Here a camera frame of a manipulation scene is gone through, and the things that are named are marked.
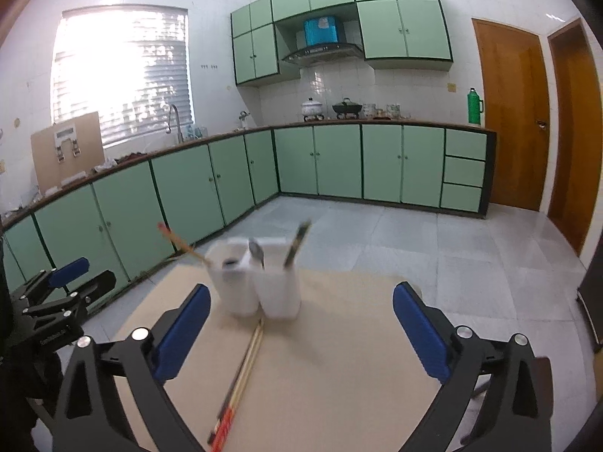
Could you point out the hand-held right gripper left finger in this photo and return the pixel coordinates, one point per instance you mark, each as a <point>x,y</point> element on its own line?
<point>183,334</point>

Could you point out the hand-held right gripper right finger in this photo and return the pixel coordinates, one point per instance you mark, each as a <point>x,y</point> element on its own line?
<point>421,334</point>

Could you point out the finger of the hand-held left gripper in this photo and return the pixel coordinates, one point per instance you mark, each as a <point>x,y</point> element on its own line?
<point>70,269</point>
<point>96,287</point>

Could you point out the chopsticks with red ends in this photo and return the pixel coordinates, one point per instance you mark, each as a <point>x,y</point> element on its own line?
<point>237,376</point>

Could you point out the black spoon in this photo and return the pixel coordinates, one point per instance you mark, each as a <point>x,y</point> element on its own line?
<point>230,262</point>

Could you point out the white double utensil holder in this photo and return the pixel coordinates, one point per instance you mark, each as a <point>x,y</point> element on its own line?
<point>278,292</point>

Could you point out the metal spoon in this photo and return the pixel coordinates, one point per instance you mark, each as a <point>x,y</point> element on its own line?
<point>256,250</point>

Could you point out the dark chopstick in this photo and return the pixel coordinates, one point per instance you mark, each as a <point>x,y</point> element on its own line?
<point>297,240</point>

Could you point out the cloth on counter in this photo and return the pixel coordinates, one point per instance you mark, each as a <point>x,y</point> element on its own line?
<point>104,165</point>

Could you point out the cardboard board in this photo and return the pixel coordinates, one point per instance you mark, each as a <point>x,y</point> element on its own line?
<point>44,160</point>

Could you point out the white device on cardboard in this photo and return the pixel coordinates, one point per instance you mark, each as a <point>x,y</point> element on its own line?
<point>67,143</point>

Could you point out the green lower kitchen cabinets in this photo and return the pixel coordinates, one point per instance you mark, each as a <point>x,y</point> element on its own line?
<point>188,188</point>

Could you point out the dark side cabinet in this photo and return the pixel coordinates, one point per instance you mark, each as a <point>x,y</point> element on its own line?
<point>592,301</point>

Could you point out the metal kitchen faucet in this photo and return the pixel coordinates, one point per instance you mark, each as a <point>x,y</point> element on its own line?
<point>175,117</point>

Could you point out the bottles by sink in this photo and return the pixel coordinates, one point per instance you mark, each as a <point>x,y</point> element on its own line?
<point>197,132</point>

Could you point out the white window blind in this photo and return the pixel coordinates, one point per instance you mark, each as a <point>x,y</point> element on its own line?
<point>122,75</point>

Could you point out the glass jars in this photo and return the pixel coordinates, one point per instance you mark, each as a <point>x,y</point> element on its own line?
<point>393,111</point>

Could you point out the stack of bowls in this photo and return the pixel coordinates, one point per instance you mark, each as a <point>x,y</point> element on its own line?
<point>369,111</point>

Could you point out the green thermos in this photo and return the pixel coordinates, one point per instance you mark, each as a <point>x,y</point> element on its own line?
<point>474,108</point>

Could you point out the wooden door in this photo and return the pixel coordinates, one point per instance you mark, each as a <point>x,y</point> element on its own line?
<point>509,117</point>
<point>574,141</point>

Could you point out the black wok with lid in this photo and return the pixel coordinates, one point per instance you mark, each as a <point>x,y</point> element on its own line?
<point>347,108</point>

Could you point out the white cooking pot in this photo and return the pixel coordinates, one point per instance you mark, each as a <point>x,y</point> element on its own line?
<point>312,109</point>

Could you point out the blue range hood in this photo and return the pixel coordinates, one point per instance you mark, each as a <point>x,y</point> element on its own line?
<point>325,52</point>

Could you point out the blue wrapped hood chimney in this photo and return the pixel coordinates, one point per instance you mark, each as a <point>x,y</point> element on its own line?
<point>321,30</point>

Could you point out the green upper wall cabinets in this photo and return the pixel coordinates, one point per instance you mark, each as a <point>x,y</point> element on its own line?
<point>400,28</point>

